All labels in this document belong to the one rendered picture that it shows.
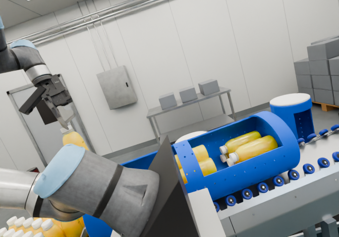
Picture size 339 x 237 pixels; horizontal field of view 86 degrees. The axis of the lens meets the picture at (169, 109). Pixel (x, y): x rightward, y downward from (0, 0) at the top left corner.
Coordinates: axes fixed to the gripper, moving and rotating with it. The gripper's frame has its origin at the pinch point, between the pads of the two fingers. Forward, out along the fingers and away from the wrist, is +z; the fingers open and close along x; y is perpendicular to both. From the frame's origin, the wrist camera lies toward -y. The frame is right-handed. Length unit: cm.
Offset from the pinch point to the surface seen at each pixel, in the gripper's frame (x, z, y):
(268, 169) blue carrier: -25, 54, 55
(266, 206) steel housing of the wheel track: -19, 70, 50
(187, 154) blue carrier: -13.2, 33.1, 33.3
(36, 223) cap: 23.1, 29.1, -31.3
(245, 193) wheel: -17, 61, 46
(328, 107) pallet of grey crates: 109, 166, 358
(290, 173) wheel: -24, 64, 66
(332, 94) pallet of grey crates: 91, 141, 353
